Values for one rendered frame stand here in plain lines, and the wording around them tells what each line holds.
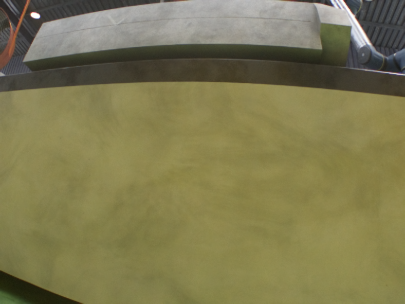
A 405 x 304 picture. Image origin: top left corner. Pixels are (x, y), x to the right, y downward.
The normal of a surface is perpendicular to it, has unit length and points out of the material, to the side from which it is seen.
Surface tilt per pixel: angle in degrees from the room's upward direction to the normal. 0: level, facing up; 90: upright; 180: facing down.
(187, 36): 80
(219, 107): 90
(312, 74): 90
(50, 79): 90
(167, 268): 90
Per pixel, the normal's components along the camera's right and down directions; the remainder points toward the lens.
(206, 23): -0.18, -0.39
